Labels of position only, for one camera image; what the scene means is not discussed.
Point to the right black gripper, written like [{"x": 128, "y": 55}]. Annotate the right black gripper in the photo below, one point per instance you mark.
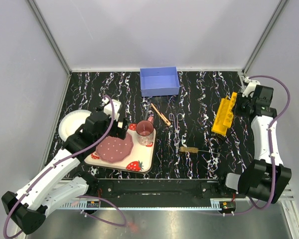
[{"x": 239, "y": 99}]

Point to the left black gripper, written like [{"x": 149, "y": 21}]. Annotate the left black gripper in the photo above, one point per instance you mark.
[{"x": 120, "y": 132}]

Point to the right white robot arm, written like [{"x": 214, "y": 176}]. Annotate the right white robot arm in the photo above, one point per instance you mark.
[{"x": 266, "y": 177}]

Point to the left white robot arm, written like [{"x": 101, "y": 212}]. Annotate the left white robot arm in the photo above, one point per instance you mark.
[{"x": 82, "y": 131}]

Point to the pink enamel mug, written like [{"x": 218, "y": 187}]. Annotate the pink enamel mug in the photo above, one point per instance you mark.
[{"x": 145, "y": 131}]

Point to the yellow test tube rack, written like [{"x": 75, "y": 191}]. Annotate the yellow test tube rack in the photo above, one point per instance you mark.
[{"x": 225, "y": 115}]

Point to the pink dotted plate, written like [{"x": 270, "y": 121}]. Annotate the pink dotted plate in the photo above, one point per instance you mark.
[{"x": 113, "y": 149}]

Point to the strawberry pattern tray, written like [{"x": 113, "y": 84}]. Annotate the strawberry pattern tray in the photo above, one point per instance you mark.
[{"x": 140, "y": 160}]

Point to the wooden test tube clamp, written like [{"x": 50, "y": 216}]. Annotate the wooden test tube clamp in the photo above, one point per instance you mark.
[{"x": 164, "y": 119}]

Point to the white paper plate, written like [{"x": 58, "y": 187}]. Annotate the white paper plate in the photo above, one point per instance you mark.
[{"x": 71, "y": 122}]

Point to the metal crucible tongs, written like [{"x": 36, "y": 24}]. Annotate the metal crucible tongs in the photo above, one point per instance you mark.
[{"x": 176, "y": 119}]

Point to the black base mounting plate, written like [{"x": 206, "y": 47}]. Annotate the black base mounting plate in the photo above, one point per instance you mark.
[{"x": 204, "y": 188}]

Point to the blue plastic box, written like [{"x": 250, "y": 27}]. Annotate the blue plastic box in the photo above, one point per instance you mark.
[{"x": 159, "y": 81}]

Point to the test tube brush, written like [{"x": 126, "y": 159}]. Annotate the test tube brush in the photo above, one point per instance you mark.
[{"x": 195, "y": 150}]

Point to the left power connector box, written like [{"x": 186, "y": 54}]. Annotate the left power connector box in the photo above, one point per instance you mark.
[{"x": 93, "y": 204}]

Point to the power connector box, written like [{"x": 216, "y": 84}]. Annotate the power connector box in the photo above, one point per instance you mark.
[
  {"x": 228, "y": 206},
  {"x": 93, "y": 204}
]

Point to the right power connector box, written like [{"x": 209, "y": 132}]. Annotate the right power connector box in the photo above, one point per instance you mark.
[{"x": 228, "y": 206}]

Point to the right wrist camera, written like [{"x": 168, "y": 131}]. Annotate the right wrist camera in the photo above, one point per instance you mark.
[{"x": 250, "y": 87}]

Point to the black wire ring stand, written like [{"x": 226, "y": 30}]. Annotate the black wire ring stand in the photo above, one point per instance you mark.
[{"x": 216, "y": 142}]

